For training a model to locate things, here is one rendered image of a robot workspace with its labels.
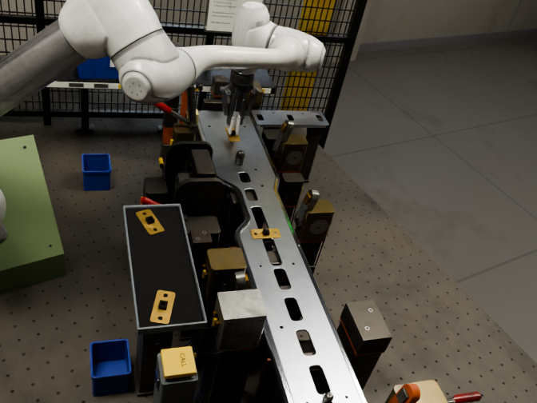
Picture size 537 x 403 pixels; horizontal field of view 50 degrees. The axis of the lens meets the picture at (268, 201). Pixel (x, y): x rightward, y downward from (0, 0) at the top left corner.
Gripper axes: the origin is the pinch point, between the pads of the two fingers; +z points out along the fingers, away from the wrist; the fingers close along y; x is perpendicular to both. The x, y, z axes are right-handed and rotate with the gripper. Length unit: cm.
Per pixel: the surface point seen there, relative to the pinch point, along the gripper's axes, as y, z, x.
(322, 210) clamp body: 17.8, 2.3, -42.8
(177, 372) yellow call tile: -34, -9, -98
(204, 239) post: -21, -3, -58
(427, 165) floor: 181, 106, 115
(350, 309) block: 13, 4, -78
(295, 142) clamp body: 20.1, 2.1, -7.8
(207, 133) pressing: -7.6, 6.6, 4.4
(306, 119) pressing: 32.5, 6.5, 14.0
